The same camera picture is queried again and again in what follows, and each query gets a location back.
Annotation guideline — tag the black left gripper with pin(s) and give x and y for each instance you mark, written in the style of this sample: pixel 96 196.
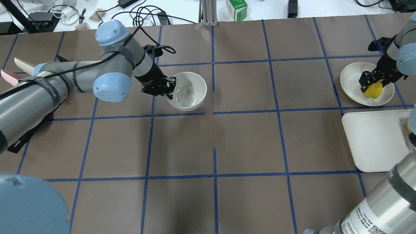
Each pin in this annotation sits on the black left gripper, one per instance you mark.
pixel 150 77

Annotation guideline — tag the yellow lemon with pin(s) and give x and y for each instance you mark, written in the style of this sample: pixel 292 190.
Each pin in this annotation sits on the yellow lemon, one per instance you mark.
pixel 374 90

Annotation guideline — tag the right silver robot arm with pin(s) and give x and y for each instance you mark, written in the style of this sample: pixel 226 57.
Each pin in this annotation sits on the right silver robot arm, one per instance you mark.
pixel 389 208

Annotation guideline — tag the cream plate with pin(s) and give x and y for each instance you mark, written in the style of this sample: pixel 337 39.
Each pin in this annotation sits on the cream plate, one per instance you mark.
pixel 25 66

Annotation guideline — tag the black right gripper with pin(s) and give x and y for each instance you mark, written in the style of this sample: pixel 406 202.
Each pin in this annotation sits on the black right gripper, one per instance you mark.
pixel 385 69

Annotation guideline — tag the white rectangular tray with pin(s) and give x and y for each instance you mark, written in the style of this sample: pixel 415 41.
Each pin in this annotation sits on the white rectangular tray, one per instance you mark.
pixel 378 140

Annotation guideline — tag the white ceramic bowl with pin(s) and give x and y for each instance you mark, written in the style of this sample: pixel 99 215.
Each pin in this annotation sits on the white ceramic bowl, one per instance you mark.
pixel 189 93

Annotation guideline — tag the white round plate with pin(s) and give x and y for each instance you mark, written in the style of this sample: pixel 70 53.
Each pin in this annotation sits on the white round plate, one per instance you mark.
pixel 349 80

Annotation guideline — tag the green white box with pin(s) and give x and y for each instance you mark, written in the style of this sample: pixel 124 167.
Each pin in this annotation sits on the green white box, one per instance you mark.
pixel 238 9

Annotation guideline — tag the black power adapter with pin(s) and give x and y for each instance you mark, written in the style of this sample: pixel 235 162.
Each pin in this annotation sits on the black power adapter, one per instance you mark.
pixel 126 3

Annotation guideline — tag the pink plate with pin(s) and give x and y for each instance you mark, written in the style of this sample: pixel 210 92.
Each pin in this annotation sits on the pink plate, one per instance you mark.
pixel 11 77

